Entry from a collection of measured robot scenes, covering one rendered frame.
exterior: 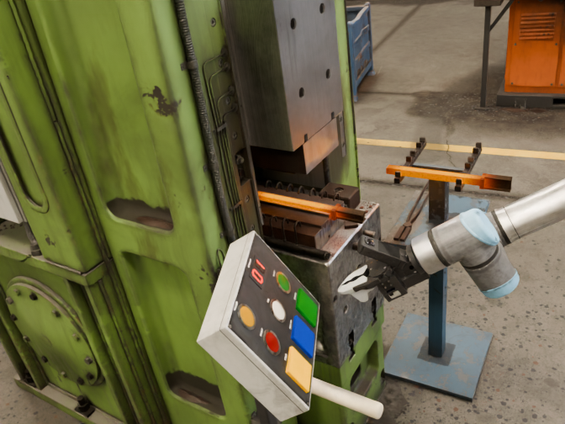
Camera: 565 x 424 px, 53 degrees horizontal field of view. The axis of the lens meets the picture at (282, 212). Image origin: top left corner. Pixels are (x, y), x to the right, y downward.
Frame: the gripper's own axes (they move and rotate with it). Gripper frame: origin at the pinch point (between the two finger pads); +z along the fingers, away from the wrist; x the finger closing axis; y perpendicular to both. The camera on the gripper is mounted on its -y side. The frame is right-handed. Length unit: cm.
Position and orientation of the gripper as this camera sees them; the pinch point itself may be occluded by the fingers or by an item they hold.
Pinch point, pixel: (340, 287)
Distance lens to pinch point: 137.2
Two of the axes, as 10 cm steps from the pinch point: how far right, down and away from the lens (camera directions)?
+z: -7.9, 4.6, 4.1
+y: 6.0, 7.1, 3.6
